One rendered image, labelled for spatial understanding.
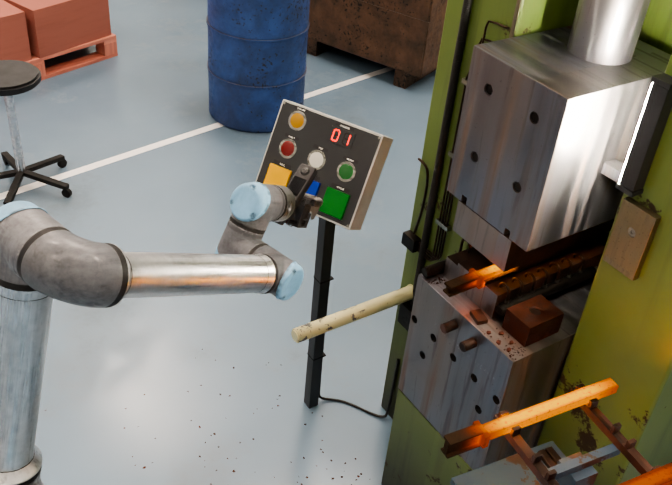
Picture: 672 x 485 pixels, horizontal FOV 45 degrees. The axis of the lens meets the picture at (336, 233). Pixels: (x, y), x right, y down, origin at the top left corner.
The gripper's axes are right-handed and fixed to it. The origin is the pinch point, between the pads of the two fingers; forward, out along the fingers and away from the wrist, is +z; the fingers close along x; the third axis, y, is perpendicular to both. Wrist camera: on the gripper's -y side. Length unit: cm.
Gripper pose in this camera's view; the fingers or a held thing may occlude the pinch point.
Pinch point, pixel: (318, 198)
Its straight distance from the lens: 219.0
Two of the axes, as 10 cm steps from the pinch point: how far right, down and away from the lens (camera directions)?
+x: 8.4, 3.7, -3.9
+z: 4.2, 0.0, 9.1
